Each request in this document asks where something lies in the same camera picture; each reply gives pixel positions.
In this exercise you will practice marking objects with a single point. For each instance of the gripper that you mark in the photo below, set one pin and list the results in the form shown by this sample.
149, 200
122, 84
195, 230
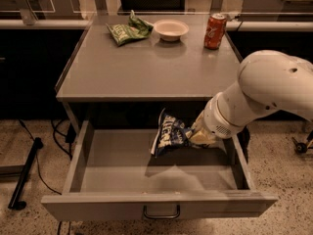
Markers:
215, 120

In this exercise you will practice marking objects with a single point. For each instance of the blue chip bag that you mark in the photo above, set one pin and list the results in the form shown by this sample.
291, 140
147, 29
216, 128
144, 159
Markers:
172, 133

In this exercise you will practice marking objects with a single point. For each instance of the grey top drawer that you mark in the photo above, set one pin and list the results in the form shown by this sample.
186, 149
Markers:
112, 175

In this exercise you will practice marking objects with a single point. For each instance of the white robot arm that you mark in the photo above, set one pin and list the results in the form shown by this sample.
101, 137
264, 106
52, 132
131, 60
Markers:
267, 81

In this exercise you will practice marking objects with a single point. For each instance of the grey counter cabinet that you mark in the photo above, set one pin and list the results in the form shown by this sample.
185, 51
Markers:
146, 70

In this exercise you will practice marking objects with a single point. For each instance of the green chip bag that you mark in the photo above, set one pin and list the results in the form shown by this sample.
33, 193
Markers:
136, 29

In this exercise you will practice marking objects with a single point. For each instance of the black caster wheel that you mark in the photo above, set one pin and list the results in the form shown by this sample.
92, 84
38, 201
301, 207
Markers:
301, 147

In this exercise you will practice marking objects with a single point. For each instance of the red soda can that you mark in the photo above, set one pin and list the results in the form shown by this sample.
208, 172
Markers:
215, 30

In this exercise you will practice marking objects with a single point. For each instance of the white bowl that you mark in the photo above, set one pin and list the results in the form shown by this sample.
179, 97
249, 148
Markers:
170, 30

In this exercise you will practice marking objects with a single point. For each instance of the black chair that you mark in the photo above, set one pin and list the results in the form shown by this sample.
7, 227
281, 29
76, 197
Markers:
151, 6

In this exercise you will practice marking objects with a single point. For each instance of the black floor stand bar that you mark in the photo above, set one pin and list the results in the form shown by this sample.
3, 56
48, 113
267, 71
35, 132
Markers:
15, 202

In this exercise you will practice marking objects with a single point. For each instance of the metal drawer handle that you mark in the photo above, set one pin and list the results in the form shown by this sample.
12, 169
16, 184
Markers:
161, 211

